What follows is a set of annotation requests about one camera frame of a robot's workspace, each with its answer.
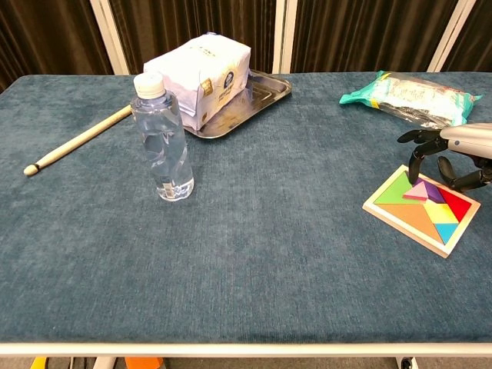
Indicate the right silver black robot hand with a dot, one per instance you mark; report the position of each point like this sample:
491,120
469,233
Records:
465,140

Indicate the pink triangle puzzle piece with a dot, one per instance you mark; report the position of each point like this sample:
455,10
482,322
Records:
418,193

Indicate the purple parallelogram tangram piece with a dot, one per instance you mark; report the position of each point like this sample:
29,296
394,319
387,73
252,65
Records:
436,192

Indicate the red triangle tangram piece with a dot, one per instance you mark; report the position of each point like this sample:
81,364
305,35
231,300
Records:
457,205

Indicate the yellow square tangram piece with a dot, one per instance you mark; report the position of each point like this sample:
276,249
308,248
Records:
442,213

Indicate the green triangle tangram piece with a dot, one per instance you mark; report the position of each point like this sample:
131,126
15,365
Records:
394,194

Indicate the blue triangle puzzle piece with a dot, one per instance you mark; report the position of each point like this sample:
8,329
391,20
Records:
447,230

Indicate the orange triangle tangram piece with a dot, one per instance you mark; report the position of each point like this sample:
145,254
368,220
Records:
407,215

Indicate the teal plastic snack package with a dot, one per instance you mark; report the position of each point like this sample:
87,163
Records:
415,100

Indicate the dark brown pleated curtain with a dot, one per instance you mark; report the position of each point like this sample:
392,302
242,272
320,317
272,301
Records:
365,34
184,23
478,38
46,38

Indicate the stainless steel tray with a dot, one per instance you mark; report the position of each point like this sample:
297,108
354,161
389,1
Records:
246,107

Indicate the blue fabric table mat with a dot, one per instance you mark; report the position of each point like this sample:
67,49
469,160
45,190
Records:
269,250

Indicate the white paper tissue pack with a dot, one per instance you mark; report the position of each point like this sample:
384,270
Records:
207,69

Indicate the clear plastic water bottle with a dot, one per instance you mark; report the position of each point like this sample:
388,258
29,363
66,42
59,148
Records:
161,130

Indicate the wooden drumstick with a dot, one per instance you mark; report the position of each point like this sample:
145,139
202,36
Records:
77,142

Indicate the orange floor object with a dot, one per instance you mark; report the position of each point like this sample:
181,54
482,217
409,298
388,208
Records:
143,363

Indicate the white table leg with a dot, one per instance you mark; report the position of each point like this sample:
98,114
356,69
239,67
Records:
104,363

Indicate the yellow floor object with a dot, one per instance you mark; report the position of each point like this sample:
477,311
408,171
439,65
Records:
39,363

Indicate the wooden tangram puzzle board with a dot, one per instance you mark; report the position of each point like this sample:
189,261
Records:
407,229

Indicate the white partition post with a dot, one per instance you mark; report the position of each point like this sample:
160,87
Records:
109,34
283,34
451,34

